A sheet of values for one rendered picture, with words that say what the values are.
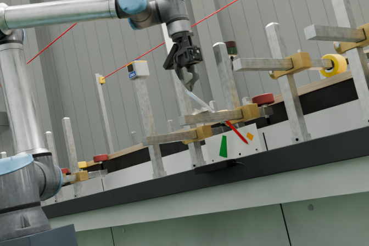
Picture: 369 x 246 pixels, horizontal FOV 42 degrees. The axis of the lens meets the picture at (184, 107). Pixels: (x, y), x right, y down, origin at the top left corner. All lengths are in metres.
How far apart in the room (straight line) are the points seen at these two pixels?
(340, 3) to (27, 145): 1.20
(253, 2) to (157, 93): 1.79
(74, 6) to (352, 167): 1.07
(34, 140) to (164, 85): 4.94
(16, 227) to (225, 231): 0.91
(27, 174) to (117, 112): 5.34
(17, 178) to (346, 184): 1.04
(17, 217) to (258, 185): 0.81
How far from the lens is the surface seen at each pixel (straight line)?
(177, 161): 2.31
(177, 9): 1.81
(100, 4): 1.74
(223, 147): 1.76
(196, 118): 1.53
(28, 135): 1.90
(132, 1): 1.70
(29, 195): 1.71
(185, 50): 1.75
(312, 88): 1.76
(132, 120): 6.89
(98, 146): 7.14
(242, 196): 1.77
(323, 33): 1.24
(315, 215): 1.84
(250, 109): 1.66
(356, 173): 1.49
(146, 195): 2.13
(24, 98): 1.93
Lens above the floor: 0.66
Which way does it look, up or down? 9 degrees up
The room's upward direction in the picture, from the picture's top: 12 degrees counter-clockwise
